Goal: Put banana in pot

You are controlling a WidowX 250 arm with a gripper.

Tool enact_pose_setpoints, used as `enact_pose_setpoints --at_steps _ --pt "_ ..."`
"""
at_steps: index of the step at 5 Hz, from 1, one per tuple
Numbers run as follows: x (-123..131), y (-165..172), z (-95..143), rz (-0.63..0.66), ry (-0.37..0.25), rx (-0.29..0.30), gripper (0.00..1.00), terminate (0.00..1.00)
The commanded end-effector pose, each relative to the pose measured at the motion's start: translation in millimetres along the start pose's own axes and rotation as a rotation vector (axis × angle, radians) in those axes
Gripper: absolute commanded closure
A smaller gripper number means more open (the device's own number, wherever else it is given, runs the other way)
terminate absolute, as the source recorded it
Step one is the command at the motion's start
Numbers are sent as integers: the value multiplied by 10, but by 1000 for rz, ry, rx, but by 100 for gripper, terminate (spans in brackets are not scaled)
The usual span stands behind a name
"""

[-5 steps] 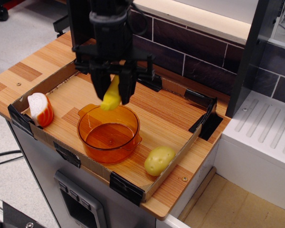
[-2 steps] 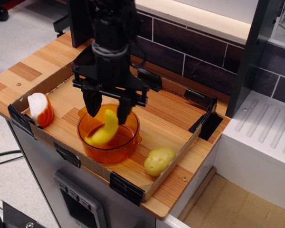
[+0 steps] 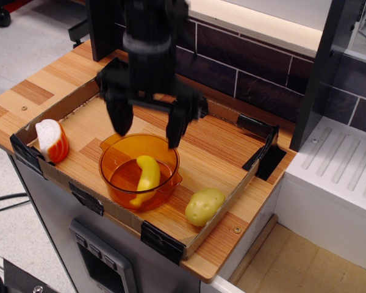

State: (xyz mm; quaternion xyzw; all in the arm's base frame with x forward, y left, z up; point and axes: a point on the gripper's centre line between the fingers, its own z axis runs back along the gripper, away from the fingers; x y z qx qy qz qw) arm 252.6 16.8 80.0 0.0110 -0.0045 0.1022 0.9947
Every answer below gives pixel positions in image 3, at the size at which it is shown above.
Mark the yellow toy banana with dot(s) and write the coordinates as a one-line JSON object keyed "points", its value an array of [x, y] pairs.
{"points": [[149, 180]]}

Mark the grey toy oven front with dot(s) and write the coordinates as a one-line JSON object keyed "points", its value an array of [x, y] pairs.
{"points": [[108, 268]]}

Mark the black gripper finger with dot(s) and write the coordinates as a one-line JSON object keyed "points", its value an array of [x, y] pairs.
{"points": [[121, 113], [178, 119]]}

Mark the dark wooden right post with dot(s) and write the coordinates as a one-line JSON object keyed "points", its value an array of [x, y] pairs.
{"points": [[336, 36]]}

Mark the dark wooden left post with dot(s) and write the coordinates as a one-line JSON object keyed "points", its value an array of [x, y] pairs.
{"points": [[106, 26]]}

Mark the orange transparent plastic pot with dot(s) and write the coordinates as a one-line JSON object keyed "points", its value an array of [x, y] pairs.
{"points": [[121, 174]]}

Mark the dark wooden post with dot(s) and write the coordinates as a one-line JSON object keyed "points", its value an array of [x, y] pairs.
{"points": [[106, 26], [336, 36]]}

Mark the white orange toy sushi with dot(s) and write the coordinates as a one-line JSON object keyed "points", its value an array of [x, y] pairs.
{"points": [[52, 140]]}

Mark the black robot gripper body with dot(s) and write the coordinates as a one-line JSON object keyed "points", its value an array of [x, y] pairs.
{"points": [[149, 82]]}

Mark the black caster wheel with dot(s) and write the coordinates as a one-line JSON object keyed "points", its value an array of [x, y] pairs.
{"points": [[5, 18]]}

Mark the yellow toy potato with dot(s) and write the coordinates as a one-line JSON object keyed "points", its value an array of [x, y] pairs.
{"points": [[203, 205]]}

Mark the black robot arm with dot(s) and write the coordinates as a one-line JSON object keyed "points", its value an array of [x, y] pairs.
{"points": [[152, 28]]}

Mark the white toy sink drainboard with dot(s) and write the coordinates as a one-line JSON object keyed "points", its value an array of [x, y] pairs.
{"points": [[323, 192]]}

